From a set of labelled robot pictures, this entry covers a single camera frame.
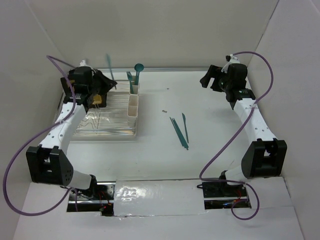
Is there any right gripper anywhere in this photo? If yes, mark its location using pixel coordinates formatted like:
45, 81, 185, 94
200, 64, 233, 93

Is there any green plastic fork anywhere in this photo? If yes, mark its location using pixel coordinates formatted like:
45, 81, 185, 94
126, 71, 133, 82
126, 71, 134, 94

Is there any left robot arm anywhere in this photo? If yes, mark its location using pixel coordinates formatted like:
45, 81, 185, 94
26, 66, 117, 200

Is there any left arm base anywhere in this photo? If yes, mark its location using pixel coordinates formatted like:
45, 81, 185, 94
66, 181, 116, 217

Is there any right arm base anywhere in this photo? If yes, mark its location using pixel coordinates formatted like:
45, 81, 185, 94
196, 181, 251, 210

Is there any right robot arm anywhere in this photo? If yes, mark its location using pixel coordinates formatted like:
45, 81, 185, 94
200, 63, 288, 196

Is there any yellow plate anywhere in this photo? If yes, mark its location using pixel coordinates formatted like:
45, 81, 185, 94
92, 94, 103, 105

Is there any white utensil holder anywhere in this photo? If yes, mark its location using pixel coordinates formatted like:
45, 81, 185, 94
127, 76, 140, 127

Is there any white dish drying rack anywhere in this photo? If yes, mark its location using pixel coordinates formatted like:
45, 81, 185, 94
71, 79, 138, 141

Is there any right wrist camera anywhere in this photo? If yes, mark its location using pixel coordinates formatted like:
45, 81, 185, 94
225, 54, 240, 66

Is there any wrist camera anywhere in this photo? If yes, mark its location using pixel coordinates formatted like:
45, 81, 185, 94
225, 54, 240, 66
79, 59, 89, 67

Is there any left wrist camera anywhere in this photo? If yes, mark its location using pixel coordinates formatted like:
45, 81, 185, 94
79, 59, 89, 67

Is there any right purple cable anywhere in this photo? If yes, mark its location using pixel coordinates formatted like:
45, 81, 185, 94
199, 51, 275, 221

